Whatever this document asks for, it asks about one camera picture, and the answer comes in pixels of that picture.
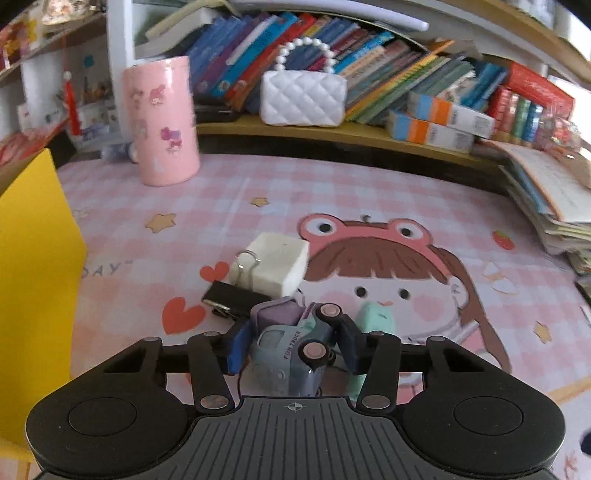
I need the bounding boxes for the blue-grey toy truck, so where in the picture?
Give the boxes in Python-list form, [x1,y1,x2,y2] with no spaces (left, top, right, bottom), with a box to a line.
[249,298,345,398]

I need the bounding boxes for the black binder clip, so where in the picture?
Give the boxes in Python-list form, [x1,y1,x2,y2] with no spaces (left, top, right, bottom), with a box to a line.
[201,249,264,322]

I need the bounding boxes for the stack of papers and notebooks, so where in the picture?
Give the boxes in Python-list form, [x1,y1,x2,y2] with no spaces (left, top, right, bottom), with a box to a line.
[479,138,591,280]

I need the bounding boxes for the pink printed table mat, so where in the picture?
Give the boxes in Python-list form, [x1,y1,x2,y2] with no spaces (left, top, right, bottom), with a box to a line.
[54,154,591,480]

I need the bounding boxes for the clear plastic toy pack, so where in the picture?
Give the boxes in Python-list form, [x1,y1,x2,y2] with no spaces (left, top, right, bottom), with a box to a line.
[539,113,583,153]

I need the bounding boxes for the row of colourful leaning books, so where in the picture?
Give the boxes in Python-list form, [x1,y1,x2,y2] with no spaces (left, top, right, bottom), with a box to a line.
[188,11,509,126]

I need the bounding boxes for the red paper decorations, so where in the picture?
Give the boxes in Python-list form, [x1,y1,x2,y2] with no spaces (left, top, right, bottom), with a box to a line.
[0,128,66,168]

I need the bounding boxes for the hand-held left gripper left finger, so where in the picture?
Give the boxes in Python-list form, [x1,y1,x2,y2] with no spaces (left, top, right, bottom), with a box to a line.
[104,322,253,413]

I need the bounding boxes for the pile of lying books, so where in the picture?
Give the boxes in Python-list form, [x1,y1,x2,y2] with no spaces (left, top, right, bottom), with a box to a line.
[137,0,232,59]

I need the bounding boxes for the yellow cardboard box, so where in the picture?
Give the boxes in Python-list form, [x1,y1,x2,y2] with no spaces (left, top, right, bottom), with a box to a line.
[0,148,88,463]

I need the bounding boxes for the white shelf unit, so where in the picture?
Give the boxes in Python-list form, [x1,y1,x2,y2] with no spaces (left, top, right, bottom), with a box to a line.
[0,13,122,149]

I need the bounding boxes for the pink cartoon cylinder cup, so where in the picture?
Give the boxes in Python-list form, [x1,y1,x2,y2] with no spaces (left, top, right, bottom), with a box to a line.
[120,55,201,188]

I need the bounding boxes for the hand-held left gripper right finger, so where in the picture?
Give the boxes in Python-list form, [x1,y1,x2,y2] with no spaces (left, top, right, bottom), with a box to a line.
[334,318,491,412]

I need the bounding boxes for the orange and white box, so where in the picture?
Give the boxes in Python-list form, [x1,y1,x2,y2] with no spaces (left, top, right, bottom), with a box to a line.
[385,111,476,156]
[407,90,496,138]

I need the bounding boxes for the white charger adapter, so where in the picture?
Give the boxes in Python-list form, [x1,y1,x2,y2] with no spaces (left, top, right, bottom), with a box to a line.
[228,232,310,299]

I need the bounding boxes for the white quilted pearl-handle handbag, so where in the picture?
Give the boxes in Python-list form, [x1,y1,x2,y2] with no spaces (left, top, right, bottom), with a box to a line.
[259,37,348,127]

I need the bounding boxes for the wooden bookshelf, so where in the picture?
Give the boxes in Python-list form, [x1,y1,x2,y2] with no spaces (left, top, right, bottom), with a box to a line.
[105,0,591,186]

